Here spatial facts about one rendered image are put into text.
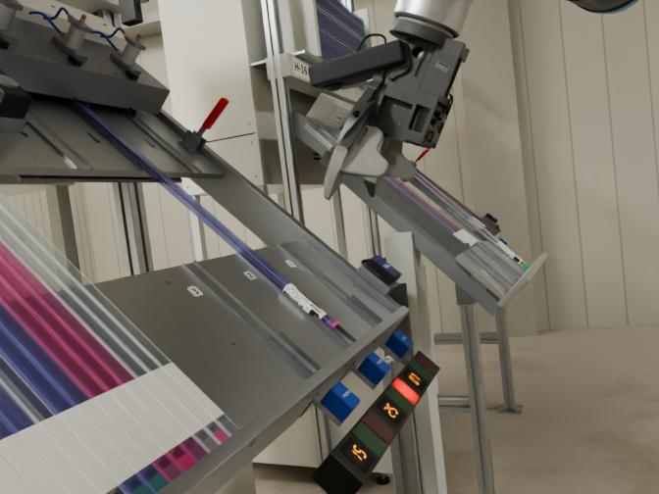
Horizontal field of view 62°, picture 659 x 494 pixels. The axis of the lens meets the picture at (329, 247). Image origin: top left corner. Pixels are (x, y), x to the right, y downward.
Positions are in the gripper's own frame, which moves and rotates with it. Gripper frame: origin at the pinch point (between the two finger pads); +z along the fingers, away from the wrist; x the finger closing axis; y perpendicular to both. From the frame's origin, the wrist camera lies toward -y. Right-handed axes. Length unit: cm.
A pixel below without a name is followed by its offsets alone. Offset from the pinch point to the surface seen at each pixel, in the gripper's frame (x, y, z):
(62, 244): 17, -57, 33
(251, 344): -14.4, 1.0, 15.2
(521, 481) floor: 109, 46, 78
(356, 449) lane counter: -13.9, 14.5, 19.8
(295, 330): -6.0, 1.9, 15.4
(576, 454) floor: 130, 60, 70
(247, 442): -27.8, 9.1, 15.1
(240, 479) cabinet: 16, -6, 55
